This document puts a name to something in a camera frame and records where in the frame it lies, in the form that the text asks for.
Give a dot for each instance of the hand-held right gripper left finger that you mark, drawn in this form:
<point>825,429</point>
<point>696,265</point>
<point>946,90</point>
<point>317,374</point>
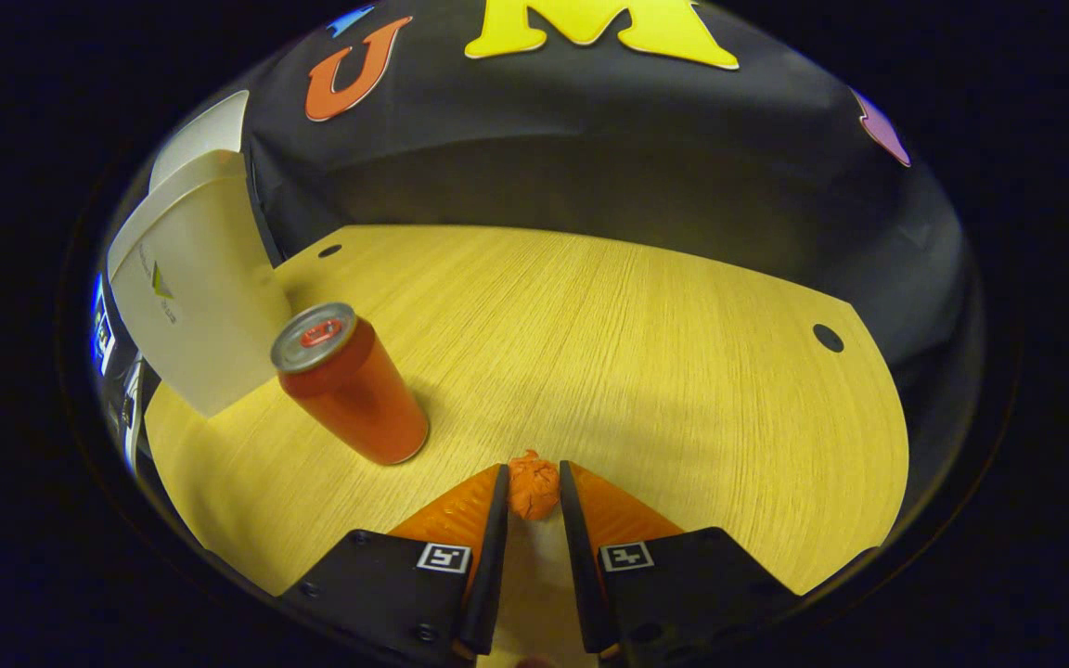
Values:
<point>488,575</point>

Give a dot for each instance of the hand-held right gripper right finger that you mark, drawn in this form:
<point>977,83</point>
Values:
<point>581,575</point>

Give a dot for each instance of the orange paper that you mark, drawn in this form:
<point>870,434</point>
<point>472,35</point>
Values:
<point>534,487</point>

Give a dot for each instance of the orange pop can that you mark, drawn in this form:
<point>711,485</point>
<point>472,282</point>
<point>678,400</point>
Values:
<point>358,390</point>

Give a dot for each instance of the white desktop garbage bin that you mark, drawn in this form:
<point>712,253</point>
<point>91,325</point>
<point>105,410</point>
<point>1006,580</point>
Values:
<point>200,306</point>

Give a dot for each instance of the white device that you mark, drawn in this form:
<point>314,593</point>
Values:
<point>132,417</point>

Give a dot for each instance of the black backdrop cloth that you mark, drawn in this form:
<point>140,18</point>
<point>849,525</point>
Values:
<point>590,139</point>

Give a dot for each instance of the computer monitor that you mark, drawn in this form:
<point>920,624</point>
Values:
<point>102,325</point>

